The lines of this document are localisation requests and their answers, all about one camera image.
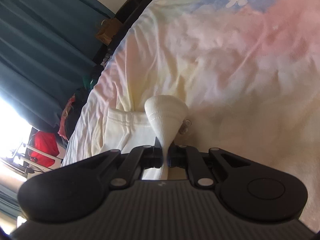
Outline cream white sweatpants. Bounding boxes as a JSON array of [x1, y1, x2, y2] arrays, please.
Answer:
[[100, 95, 190, 181]]

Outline pile of clothes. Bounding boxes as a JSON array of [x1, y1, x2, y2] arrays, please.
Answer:
[[58, 64, 104, 141]]

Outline red bag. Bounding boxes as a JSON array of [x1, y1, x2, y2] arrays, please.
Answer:
[[29, 131, 59, 167]]

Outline garment steamer stand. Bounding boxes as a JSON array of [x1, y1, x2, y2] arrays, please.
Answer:
[[8, 142, 63, 173]]

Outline pastel tie-dye bed sheet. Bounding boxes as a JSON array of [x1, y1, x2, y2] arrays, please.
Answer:
[[63, 0, 319, 231]]

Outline black framed window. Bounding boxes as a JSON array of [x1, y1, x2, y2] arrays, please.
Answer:
[[1, 98, 32, 167]]

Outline brown paper bag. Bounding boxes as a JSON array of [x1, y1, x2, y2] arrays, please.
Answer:
[[95, 18, 123, 46]]

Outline black armchair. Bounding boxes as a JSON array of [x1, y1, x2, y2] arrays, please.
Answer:
[[93, 0, 152, 64]]

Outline teal curtain right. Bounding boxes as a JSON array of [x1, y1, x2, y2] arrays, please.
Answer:
[[1, 0, 113, 133]]

